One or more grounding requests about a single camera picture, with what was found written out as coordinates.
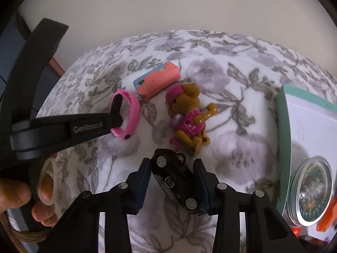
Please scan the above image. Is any blue toy knife orange blade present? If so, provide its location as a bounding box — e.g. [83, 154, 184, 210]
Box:
[315, 202, 337, 233]

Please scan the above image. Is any small red packet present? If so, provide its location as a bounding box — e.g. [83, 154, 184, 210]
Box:
[289, 225, 302, 239]

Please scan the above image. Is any pink fitness band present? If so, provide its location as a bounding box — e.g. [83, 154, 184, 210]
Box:
[110, 89, 141, 140]

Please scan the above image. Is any floral blanket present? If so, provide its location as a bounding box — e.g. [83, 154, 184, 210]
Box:
[34, 30, 337, 253]

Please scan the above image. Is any teal cardboard box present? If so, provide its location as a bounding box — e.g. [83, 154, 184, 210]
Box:
[275, 83, 337, 244]

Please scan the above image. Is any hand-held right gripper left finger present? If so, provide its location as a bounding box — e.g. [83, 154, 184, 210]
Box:
[43, 157, 152, 253]

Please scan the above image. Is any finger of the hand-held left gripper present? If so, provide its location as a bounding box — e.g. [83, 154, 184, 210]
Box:
[67, 111, 125, 141]
[0, 18, 69, 139]

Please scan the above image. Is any black toy car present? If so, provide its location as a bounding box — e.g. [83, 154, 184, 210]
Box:
[150, 149, 209, 217]

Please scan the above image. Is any person's left hand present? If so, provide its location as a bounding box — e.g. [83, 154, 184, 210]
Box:
[0, 171, 59, 227]

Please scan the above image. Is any round tin with clear lid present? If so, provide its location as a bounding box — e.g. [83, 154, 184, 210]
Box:
[286, 156, 334, 227]

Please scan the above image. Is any beige tape roll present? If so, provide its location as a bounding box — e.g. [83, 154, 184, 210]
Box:
[36, 157, 63, 206]

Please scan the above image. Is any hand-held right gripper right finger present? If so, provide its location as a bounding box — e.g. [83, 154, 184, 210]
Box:
[193, 159, 303, 253]

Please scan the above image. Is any brown pup toy figure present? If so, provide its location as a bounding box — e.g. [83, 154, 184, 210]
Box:
[165, 82, 219, 156]

